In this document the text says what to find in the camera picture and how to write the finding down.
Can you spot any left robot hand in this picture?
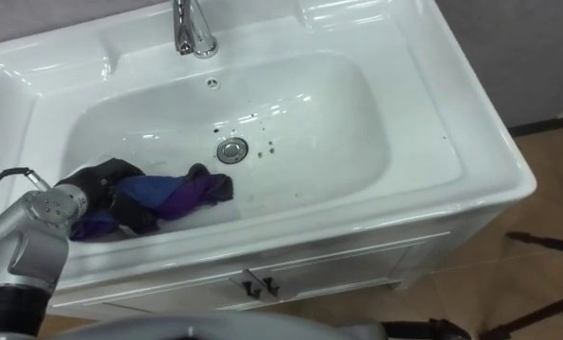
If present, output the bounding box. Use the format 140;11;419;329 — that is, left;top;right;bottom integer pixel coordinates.
54;157;162;236

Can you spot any robot body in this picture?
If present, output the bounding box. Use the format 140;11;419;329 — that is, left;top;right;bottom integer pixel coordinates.
49;311;389;340

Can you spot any chrome faucet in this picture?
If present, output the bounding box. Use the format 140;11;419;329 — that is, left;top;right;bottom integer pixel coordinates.
171;0;220;60

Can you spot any black tripod leg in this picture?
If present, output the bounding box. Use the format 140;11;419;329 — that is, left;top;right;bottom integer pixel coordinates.
504;230;563;257
478;281;563;340

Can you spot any white washbasin cabinet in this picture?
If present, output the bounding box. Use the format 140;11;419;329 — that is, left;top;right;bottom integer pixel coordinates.
0;0;538;322

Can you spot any chrome drain plug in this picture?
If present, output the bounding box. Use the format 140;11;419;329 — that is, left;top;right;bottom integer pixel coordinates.
215;137;249;165

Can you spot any purple and grey cloth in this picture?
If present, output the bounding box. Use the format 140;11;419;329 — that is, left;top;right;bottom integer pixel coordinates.
154;162;235;222

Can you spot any blue microfibre cloth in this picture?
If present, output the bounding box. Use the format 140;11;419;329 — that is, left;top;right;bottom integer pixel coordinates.
68;174;188;242

